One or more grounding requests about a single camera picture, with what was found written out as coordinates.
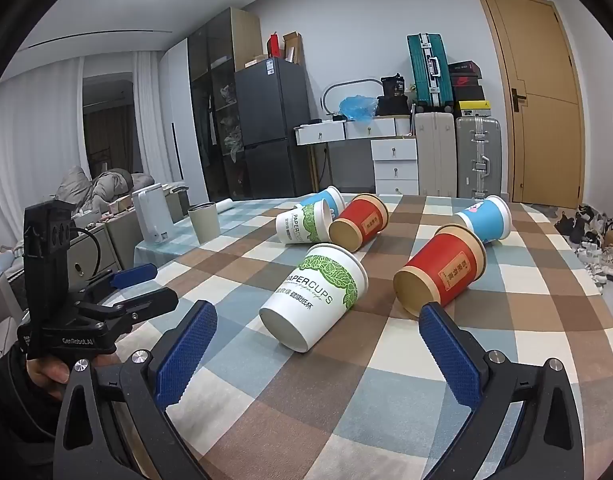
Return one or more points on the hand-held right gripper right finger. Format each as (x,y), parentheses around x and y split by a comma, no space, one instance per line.
(451,360)

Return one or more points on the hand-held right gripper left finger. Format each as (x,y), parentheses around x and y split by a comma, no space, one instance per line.
(184,355)

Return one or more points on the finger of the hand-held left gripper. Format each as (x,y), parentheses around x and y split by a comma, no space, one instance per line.
(134,275)
(151,302)

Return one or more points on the large white green paper cup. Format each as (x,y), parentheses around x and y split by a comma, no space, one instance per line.
(316,295)

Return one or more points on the person's left forearm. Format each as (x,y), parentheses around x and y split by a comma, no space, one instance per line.
(16,410)

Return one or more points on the large red paper cup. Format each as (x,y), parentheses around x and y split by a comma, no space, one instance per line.
(441,272)

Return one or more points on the blue paper cup pink print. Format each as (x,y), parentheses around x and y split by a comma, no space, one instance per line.
(486,220)

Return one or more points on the small red paper cup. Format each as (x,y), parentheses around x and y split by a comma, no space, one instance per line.
(366,220)

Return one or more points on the small white green paper cup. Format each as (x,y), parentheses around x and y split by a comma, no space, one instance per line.
(299,225)

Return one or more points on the blue white paper cup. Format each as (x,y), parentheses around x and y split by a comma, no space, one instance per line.
(334,200)

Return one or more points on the person's left hand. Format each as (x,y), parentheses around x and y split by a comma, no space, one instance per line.
(46,372)

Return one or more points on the grey bedside cabinet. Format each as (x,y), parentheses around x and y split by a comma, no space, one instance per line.
(86,255)

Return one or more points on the white electric kettle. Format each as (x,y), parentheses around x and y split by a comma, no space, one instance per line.
(154,215)

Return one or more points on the grey green tumbler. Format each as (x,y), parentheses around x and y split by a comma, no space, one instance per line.
(204,222)

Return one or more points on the checked tablecloth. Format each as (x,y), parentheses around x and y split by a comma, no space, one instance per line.
(376,410)

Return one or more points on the grey bedding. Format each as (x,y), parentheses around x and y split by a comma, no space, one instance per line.
(104,185)

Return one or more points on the white paper roll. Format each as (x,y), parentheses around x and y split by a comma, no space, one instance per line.
(226,203)

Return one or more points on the white sheer curtain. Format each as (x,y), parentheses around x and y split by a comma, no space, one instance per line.
(149,110)
(36,135)

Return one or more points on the white wardrobe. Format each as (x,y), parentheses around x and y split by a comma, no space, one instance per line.
(184,110)

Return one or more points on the pile of shoes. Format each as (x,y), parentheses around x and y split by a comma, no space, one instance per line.
(594,245)

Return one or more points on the white drawer unit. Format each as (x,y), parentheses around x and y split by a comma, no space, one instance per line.
(394,165)

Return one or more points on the grey suitcase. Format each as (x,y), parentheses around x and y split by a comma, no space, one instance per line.
(479,157)

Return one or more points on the black refrigerator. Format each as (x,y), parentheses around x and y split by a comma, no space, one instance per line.
(274,125)

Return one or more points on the beige suitcase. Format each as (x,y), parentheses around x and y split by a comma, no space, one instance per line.
(435,152)

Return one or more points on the dark glass cabinet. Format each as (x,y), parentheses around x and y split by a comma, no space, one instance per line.
(221,60)

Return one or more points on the white desk with drawers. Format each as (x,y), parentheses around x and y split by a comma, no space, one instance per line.
(326,131)

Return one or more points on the flat cardboard box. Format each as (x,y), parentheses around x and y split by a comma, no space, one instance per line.
(257,62)

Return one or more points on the yellow black shoebox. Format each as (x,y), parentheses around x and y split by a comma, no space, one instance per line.
(474,108)

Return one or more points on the oval framed mirror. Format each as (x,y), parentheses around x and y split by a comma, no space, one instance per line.
(326,95)

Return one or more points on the plain black shoebox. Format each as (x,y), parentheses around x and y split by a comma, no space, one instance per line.
(469,93)

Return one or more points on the red box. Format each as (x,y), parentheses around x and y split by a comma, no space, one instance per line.
(274,46)

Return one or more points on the blue plastic bag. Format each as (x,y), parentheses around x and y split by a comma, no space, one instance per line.
(357,107)

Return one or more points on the black bag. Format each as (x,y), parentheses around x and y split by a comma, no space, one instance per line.
(392,95)

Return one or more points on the open cardboard box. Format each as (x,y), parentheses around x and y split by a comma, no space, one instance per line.
(292,49)

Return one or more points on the black red shoebox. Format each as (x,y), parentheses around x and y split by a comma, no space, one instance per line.
(466,79)

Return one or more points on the teal suitcase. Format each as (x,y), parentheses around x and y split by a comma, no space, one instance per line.
(429,72)

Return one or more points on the thin black shoebox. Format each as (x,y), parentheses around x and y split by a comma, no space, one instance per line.
(464,66)

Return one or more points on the wooden door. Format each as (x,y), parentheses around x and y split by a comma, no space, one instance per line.
(541,60)

